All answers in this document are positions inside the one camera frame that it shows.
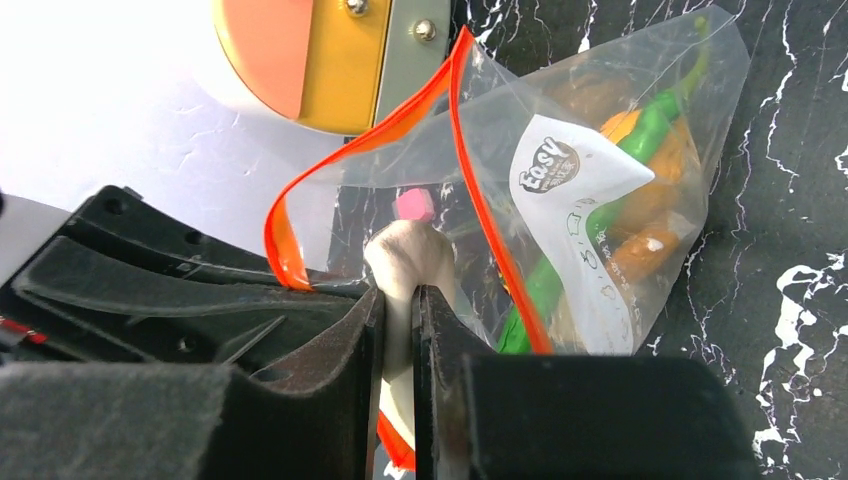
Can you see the clear zip top bag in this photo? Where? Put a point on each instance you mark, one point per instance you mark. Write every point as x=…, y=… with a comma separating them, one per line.
x=473, y=129

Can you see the yellow crinkled food piece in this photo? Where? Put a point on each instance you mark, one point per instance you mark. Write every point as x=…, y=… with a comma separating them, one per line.
x=646, y=240

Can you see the green chili pepper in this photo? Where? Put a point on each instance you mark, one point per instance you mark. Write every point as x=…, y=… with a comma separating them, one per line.
x=582, y=301

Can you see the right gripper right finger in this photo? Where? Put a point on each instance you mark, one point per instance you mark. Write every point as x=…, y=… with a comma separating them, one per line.
x=484, y=415

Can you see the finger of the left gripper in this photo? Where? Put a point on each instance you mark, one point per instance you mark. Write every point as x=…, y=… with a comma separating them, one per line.
x=117, y=280

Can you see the dark red apple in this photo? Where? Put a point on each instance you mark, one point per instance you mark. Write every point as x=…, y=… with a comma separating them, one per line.
x=592, y=97

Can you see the garlic bulb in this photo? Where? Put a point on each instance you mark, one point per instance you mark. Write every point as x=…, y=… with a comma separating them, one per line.
x=403, y=256

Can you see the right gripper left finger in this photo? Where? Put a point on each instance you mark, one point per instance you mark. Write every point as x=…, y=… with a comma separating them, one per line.
x=309, y=415

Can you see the white cylinder orange lid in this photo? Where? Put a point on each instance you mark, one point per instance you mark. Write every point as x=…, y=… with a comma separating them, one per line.
x=338, y=67

